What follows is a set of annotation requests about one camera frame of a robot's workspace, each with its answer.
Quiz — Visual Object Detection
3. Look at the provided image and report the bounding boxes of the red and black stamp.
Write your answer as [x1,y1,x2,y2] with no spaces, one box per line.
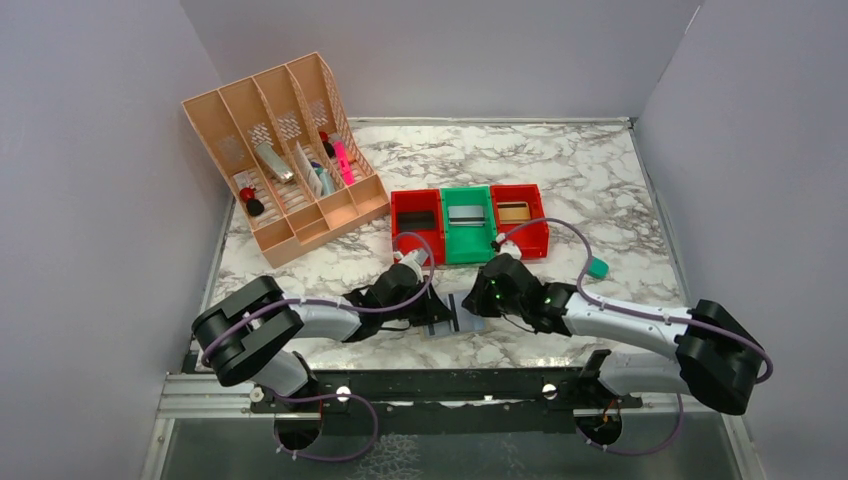
[239,187,265,217]

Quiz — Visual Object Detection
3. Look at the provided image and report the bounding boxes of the red bin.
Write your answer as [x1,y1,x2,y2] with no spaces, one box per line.
[490,184,550,260]
[389,188,446,268]

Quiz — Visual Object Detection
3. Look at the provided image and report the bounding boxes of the black mounting rail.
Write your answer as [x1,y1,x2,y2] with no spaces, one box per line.
[250,350,642,436]

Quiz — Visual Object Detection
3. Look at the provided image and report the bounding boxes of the grey card in bin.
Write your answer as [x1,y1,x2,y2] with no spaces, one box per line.
[447,205,486,227]

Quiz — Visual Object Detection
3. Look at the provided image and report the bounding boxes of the green bin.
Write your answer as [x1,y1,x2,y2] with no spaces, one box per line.
[440,186,497,265]

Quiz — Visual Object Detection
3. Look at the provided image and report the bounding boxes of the gold credit card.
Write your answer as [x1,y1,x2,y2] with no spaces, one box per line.
[496,202,532,225]

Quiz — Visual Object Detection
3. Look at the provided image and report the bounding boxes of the pink highlighter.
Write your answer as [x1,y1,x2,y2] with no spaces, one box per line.
[333,141,355,186]

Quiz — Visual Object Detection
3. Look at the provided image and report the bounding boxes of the beige card holder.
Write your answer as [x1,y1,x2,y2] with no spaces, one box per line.
[419,290,490,339]

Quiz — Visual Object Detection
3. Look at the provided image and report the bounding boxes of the left red bin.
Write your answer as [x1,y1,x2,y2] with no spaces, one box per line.
[389,188,446,268]

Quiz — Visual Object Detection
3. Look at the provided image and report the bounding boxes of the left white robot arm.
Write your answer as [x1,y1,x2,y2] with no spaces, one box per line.
[191,249,453,398]

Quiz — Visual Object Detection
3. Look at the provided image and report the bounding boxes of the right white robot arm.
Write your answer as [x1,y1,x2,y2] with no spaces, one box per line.
[462,253,765,415]

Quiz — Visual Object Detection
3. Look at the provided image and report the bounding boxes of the black card in bin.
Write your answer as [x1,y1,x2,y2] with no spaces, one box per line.
[396,211,438,232]

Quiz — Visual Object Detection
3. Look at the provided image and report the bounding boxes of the silver stapler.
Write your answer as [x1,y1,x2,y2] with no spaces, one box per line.
[255,141,294,183]

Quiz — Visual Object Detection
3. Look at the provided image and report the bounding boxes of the teal eraser block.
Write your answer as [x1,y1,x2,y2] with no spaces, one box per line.
[587,257,610,280]

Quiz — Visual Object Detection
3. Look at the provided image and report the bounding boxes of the peach desk file organizer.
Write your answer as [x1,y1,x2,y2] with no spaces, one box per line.
[182,53,389,267]

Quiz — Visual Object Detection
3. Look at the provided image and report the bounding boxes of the right red bin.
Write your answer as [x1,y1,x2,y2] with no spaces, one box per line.
[490,184,550,260]

